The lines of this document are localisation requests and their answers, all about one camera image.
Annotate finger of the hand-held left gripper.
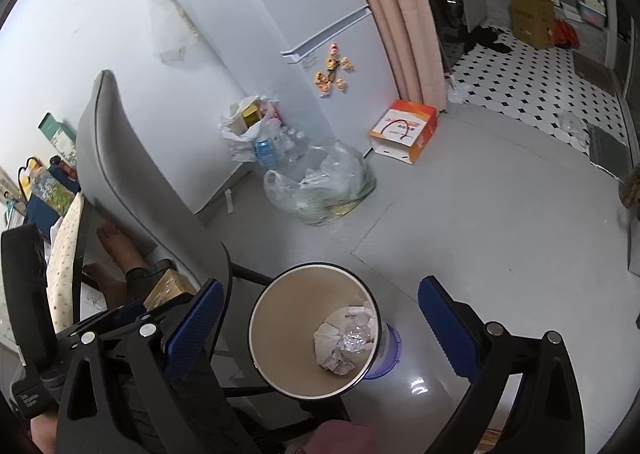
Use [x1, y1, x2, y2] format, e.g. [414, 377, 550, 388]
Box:
[52, 291, 201, 341]

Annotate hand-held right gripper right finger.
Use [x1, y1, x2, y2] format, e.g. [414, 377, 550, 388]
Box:
[417, 275, 587, 454]

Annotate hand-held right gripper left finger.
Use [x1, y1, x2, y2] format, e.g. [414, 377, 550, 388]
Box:
[55, 278, 263, 454]

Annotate round waste bin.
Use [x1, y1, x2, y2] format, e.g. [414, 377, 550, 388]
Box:
[248, 261, 402, 402]

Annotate printed receipt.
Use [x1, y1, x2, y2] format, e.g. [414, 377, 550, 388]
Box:
[322, 351, 363, 377]

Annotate white paper bag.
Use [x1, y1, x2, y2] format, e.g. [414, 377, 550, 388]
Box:
[313, 303, 382, 370]

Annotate person's left forearm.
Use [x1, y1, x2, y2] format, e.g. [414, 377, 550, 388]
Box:
[27, 411, 59, 454]

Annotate brown cardboard box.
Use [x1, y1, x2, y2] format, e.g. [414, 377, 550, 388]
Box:
[144, 268, 199, 311]

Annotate floral tablecloth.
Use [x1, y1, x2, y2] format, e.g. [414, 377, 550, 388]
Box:
[47, 191, 87, 331]

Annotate person's bare foot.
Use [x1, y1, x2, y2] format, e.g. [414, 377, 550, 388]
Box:
[81, 224, 152, 311]

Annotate navy lunch bag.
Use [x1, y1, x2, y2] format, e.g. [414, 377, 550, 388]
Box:
[16, 157, 65, 241]

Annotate grey chair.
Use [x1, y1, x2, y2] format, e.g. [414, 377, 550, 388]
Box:
[75, 69, 275, 306]

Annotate green carton box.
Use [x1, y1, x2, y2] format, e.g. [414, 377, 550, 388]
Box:
[38, 112, 77, 168]

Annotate clear plastic bag of bottles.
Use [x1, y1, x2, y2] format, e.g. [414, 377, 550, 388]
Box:
[263, 141, 377, 227]

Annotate orange cardboard box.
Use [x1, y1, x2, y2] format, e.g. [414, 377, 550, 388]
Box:
[368, 100, 439, 165]

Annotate bundle of plastic bottles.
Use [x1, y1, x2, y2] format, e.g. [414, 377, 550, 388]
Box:
[254, 121, 309, 168]

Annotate small clear plastic bag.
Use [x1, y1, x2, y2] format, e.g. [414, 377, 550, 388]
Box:
[557, 110, 589, 150]

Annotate grey floor mat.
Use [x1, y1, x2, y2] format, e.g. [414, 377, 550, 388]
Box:
[587, 123, 632, 180]

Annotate cluster of fridge magnets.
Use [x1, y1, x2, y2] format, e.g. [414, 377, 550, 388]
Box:
[125, 0, 357, 96]

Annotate dark clothes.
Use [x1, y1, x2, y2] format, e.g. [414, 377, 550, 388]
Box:
[462, 24, 514, 56]

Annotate hanging white plastic bag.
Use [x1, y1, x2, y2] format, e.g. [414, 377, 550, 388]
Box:
[138, 0, 202, 66]

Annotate brown floor mat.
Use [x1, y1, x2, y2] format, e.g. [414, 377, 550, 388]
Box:
[570, 50, 619, 96]

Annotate orange bag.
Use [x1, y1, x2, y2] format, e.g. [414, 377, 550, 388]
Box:
[552, 18, 581, 50]

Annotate tall cardboard box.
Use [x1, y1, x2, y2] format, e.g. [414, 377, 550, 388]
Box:
[508, 0, 556, 52]

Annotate pink curtain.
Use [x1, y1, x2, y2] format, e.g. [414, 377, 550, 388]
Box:
[335, 0, 449, 108]

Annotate white fridge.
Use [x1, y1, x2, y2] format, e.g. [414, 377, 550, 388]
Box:
[127, 0, 389, 216]

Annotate teal box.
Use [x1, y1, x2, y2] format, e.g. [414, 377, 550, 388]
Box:
[577, 0, 609, 28]

